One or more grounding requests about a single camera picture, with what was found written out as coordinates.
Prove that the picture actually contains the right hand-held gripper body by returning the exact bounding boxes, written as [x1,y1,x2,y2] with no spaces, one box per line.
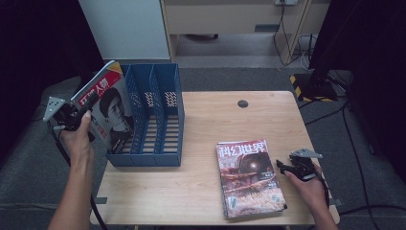
[288,147,324,182]

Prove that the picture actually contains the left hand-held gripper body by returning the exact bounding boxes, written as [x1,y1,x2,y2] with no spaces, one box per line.
[42,96,84,132]

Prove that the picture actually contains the portrait cover magazine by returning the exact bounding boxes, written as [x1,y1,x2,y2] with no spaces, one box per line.
[70,59,135,155]

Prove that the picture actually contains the red cover magazine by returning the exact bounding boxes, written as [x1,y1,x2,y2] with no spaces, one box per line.
[215,138,288,220]

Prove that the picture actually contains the blue plastic file rack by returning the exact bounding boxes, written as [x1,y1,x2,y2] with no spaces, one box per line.
[104,62,186,168]

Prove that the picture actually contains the person's right hand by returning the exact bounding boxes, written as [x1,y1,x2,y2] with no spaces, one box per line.
[282,162,330,213]

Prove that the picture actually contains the person's left hand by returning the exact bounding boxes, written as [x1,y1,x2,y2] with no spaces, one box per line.
[60,109,96,168]

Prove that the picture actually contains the dark curtain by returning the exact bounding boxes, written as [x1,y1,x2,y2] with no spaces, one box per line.
[0,0,106,161]
[307,0,406,175]

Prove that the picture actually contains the white cabinet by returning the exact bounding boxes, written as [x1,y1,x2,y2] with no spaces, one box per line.
[79,0,170,61]

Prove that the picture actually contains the dark flat object under desk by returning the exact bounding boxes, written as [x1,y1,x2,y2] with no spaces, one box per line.
[184,33,219,42]

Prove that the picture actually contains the light wooden desk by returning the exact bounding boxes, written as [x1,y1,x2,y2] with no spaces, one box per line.
[159,0,331,66]

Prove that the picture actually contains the right hand-held gripper cable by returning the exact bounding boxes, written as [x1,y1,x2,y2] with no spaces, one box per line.
[315,173,331,209]

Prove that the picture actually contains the hand-held gripper cable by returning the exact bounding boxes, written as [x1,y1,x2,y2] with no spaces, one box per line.
[315,173,331,209]
[47,123,109,230]

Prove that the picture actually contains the long black floor cable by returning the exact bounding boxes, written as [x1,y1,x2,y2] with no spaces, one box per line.
[341,104,374,230]

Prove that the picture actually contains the left hand-held gripper cable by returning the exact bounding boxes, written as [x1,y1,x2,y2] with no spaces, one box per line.
[47,123,109,230]

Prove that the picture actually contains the white cable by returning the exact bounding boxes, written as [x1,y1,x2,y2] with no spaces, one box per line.
[296,33,318,71]

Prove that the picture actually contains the black hanging cable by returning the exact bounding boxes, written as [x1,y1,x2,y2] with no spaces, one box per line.
[272,4,303,67]

